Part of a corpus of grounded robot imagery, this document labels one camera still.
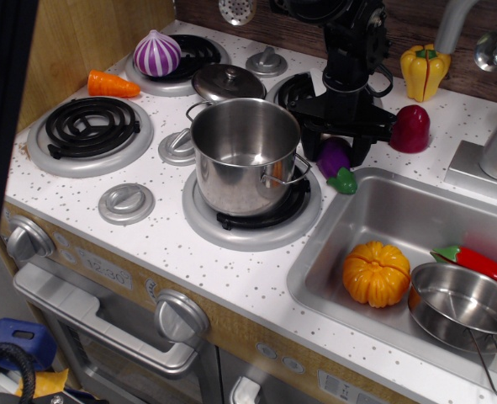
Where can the back right black burner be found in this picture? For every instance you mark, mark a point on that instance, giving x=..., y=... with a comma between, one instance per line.
x=299, y=86

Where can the orange toy pumpkin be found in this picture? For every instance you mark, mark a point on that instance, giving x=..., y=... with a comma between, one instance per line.
x=376, y=274

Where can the hanging perforated steel ladle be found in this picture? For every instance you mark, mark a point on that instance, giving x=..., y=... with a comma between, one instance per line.
x=237, y=12

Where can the oven dial knob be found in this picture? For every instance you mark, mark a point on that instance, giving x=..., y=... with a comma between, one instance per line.
x=27, y=240
x=179, y=319

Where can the purple toy eggplant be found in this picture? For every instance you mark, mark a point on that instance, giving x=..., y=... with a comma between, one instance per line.
x=334, y=163

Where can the silver oven door handle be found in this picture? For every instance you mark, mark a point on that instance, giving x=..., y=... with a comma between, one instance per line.
x=80, y=310

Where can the right oven dial knob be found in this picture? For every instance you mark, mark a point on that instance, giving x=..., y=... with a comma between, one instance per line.
x=179, y=319

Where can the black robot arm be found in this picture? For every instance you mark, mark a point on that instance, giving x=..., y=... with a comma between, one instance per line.
x=356, y=45

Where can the yellow handled toy knife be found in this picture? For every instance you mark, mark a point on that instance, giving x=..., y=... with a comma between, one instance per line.
x=317, y=81

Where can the small steel pan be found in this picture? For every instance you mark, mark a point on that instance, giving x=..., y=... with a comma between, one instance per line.
x=456, y=306

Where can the steel cooking pot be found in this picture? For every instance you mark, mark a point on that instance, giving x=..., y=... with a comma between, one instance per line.
x=246, y=155

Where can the front left black burner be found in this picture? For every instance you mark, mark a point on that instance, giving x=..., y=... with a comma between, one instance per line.
x=89, y=137

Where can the black burner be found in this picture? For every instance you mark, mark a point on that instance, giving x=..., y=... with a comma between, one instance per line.
x=196, y=52
x=276, y=228
x=89, y=137
x=299, y=86

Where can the dark red toy vegetable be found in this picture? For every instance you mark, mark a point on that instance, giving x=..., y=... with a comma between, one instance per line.
x=411, y=131

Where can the steel pot lid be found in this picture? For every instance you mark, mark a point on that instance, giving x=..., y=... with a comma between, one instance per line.
x=219, y=82

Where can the silver stovetop knob back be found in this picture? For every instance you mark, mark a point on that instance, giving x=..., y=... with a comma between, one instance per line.
x=267, y=64

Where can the orange toy carrot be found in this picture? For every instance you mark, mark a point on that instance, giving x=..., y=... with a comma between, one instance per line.
x=106, y=84

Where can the purple striped toy onion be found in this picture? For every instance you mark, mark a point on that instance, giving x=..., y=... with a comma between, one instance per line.
x=157, y=55

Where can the silver sink basin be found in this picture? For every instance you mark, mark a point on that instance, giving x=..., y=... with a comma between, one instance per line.
x=414, y=217

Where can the grey faucet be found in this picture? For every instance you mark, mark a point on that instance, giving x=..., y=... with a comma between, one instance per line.
x=451, y=25

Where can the silver stovetop knob middle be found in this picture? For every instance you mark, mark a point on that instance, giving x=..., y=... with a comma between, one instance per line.
x=177, y=149

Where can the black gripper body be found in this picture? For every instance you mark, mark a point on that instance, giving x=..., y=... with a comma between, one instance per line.
x=344, y=114

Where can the blue plastic object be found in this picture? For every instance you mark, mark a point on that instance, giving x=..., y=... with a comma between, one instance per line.
x=33, y=338

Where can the front right black burner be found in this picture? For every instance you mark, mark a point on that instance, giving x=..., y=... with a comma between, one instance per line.
x=276, y=228

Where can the silver stovetop knob front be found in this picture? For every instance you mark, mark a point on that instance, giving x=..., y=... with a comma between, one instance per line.
x=126, y=204

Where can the back left black burner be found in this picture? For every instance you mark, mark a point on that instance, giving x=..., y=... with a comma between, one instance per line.
x=196, y=52

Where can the silver stovetop knob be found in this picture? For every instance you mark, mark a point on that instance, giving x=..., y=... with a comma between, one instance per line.
x=177, y=149
x=126, y=204
x=267, y=64

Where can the left oven dial knob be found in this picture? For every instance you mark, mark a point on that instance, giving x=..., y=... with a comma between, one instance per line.
x=27, y=240

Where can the red toy chili pepper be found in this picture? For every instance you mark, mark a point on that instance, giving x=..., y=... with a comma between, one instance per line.
x=467, y=258

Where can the yellow toy bell pepper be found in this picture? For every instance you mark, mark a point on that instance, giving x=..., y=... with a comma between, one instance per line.
x=423, y=68

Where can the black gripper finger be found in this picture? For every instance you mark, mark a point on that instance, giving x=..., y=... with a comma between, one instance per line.
x=361, y=146
x=311, y=139

